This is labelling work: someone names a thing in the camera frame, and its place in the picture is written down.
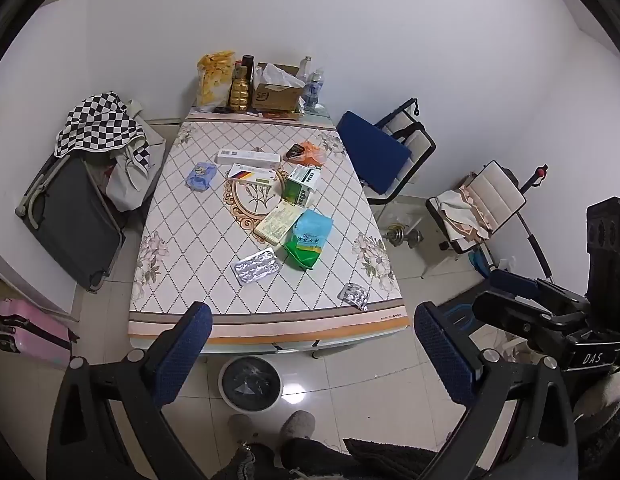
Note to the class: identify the black lever red knob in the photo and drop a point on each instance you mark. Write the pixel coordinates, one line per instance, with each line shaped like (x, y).
(540, 172)

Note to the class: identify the orange plastic bag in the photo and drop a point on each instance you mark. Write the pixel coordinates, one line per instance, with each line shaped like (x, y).
(314, 154)

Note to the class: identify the black white checkered cloth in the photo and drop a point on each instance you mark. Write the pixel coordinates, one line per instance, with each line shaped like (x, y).
(99, 120)

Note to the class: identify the green white milk carton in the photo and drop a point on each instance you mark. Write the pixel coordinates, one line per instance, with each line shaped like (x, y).
(302, 185)

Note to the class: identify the white trash bin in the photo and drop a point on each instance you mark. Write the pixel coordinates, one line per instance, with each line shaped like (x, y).
(250, 385)

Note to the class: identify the small black packet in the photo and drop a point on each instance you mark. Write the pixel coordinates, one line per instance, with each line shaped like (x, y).
(293, 151)

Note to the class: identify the cardboard box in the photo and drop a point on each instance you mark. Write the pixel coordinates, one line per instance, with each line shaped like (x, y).
(272, 97)

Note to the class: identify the chrome dumbbell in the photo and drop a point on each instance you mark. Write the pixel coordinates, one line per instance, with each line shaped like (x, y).
(405, 236)

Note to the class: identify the white tote bag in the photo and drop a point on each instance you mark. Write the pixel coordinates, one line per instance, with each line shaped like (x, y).
(132, 185)

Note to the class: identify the black chair with cream seat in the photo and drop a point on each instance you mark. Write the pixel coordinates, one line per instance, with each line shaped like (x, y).
(495, 195)

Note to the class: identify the pale yellow flat box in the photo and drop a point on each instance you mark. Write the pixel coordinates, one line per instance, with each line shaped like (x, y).
(274, 222)

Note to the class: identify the person's right forearm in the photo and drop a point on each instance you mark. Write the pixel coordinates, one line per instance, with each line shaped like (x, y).
(605, 400)

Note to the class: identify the gold grenade-shaped bottle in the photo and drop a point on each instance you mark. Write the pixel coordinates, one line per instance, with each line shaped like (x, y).
(239, 92)

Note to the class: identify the blue label water bottle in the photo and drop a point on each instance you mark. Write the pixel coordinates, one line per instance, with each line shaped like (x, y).
(312, 91)

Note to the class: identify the yellow snack bag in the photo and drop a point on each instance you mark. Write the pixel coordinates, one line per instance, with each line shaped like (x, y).
(214, 82)

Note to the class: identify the blue slipper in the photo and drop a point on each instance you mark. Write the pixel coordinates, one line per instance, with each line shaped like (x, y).
(477, 262)

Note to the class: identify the blue tissue packet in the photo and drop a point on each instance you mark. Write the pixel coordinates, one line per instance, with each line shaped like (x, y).
(199, 176)

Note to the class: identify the pink suitcase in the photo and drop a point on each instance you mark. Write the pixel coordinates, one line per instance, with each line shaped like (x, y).
(32, 332)

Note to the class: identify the small silver blister pack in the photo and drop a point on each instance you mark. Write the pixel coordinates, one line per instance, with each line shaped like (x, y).
(354, 296)

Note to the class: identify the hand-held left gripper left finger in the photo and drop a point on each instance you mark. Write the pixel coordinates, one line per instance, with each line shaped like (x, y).
(185, 347)

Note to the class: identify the clear glass bottle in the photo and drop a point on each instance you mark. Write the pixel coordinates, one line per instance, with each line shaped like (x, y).
(305, 67)

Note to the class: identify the table with patterned cloth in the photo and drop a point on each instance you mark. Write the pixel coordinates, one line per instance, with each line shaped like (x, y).
(189, 240)

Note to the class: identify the dark bottle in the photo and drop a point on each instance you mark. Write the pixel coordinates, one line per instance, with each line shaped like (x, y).
(247, 62)

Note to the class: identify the crumpled white paper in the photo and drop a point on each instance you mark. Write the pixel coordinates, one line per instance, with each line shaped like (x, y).
(282, 76)

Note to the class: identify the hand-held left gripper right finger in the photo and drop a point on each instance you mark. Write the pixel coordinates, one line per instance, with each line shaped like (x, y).
(442, 355)

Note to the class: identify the black frame white chair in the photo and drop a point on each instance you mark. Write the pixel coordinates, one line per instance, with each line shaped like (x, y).
(419, 146)

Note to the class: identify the glass top table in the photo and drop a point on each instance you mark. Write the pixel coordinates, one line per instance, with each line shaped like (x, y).
(260, 349)

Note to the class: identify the grey suitcase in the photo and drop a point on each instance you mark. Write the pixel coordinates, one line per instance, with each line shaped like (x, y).
(74, 220)

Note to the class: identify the long white box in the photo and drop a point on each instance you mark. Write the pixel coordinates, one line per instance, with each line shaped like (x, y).
(247, 158)

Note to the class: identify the white striped medicine box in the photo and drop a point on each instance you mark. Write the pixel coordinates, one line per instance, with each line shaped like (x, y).
(255, 176)

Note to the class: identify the large silver blister pack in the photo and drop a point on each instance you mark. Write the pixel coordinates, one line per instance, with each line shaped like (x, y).
(255, 266)

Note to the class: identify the cream cloth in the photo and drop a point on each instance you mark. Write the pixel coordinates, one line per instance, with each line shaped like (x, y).
(457, 210)

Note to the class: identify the blue green rice bag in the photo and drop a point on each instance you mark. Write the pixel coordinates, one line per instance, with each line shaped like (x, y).
(307, 242)

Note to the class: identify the grey fuzzy slipper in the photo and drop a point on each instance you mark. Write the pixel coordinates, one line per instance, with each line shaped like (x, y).
(297, 422)

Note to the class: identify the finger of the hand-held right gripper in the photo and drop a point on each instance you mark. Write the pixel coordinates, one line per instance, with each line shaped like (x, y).
(525, 320)
(520, 287)

